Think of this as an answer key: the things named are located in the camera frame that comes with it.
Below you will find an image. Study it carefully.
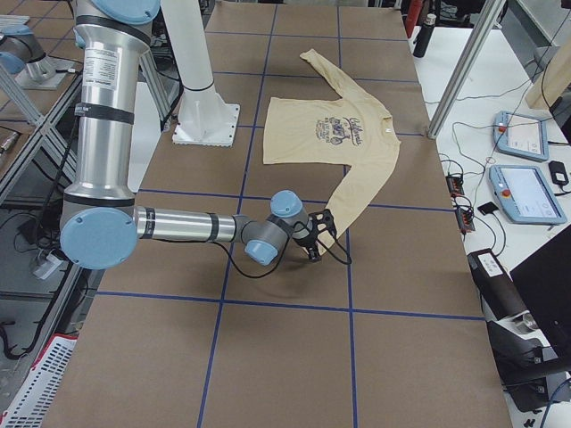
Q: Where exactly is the cream long-sleeve printed shirt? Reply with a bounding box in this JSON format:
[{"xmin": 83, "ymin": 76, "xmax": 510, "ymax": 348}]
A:
[{"xmin": 263, "ymin": 49, "xmax": 401, "ymax": 234}]

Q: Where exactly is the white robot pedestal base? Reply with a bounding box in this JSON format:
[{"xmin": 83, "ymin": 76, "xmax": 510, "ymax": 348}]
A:
[{"xmin": 159, "ymin": 0, "xmax": 241, "ymax": 147}]

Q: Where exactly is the far blue teach pendant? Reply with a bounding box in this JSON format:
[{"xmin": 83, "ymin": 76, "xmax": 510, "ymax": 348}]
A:
[{"xmin": 492, "ymin": 111, "xmax": 549, "ymax": 162}]

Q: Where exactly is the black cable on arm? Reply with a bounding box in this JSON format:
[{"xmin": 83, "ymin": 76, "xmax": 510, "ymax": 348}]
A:
[{"xmin": 225, "ymin": 218, "xmax": 352, "ymax": 278}]

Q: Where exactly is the white perforated basket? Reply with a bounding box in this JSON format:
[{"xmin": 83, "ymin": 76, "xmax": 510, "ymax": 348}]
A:
[{"xmin": 1, "ymin": 333, "xmax": 78, "ymax": 427}]

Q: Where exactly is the black monitor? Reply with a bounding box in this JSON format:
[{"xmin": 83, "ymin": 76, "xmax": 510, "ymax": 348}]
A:
[{"xmin": 510, "ymin": 227, "xmax": 571, "ymax": 356}]

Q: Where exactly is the black water bottle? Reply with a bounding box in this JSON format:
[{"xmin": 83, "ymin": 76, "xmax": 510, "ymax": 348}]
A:
[{"xmin": 412, "ymin": 13, "xmax": 437, "ymax": 58}]

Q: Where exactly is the black labelled box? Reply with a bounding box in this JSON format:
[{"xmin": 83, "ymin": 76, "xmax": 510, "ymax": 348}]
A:
[{"xmin": 467, "ymin": 249, "xmax": 528, "ymax": 320}]

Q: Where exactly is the black power adapter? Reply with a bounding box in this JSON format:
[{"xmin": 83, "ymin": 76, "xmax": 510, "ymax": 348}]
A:
[{"xmin": 548, "ymin": 160, "xmax": 569, "ymax": 186}]

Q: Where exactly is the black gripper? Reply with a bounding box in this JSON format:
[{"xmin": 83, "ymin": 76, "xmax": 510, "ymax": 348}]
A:
[{"xmin": 299, "ymin": 209, "xmax": 335, "ymax": 261}]

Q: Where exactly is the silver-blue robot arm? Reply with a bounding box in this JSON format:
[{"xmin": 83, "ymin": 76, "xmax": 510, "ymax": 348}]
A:
[{"xmin": 60, "ymin": 1, "xmax": 335, "ymax": 269}]

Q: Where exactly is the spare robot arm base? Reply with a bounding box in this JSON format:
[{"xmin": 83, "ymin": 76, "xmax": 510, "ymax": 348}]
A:
[{"xmin": 1, "ymin": 24, "xmax": 77, "ymax": 90}]

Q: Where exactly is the red cylinder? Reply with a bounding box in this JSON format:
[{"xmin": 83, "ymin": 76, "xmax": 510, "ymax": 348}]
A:
[{"xmin": 404, "ymin": 0, "xmax": 424, "ymax": 38}]

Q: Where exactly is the near blue teach pendant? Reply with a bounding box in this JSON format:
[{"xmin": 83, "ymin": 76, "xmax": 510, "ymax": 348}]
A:
[{"xmin": 488, "ymin": 165, "xmax": 567, "ymax": 226}]

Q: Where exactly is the blue teach pendant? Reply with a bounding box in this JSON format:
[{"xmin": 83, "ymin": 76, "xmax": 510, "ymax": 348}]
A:
[
  {"xmin": 488, "ymin": 165, "xmax": 567, "ymax": 226},
  {"xmin": 492, "ymin": 111, "xmax": 549, "ymax": 162}
]

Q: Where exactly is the white power strip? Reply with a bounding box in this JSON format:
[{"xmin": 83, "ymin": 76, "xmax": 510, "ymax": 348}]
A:
[{"xmin": 32, "ymin": 251, "xmax": 65, "ymax": 280}]

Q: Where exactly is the aluminium frame post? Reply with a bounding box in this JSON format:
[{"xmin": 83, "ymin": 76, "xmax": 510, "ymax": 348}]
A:
[{"xmin": 426, "ymin": 0, "xmax": 506, "ymax": 139}]

